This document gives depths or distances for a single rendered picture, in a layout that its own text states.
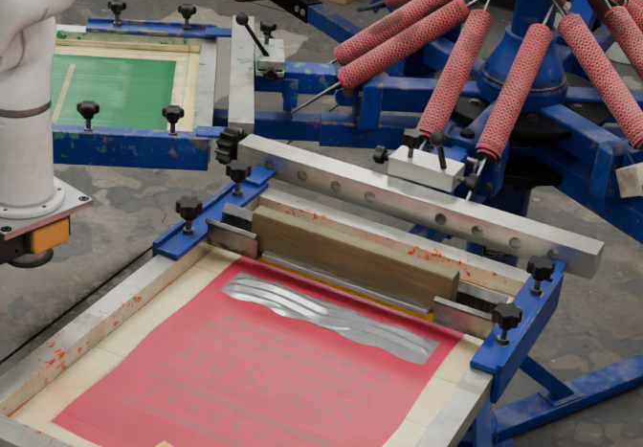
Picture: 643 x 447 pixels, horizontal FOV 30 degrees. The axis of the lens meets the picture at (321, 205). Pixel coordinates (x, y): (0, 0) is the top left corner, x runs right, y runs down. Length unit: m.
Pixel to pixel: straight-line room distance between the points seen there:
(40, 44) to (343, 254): 0.58
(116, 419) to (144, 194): 2.52
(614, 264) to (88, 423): 2.68
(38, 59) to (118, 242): 2.23
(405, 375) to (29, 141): 0.64
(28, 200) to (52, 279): 1.94
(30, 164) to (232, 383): 0.43
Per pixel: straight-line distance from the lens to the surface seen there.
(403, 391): 1.78
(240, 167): 2.10
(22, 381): 1.71
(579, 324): 3.75
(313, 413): 1.72
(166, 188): 4.21
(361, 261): 1.91
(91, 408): 1.71
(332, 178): 2.15
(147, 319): 1.88
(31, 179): 1.77
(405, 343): 1.86
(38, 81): 1.72
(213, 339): 1.84
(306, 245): 1.94
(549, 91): 2.57
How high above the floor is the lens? 2.04
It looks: 29 degrees down
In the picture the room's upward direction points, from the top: 5 degrees clockwise
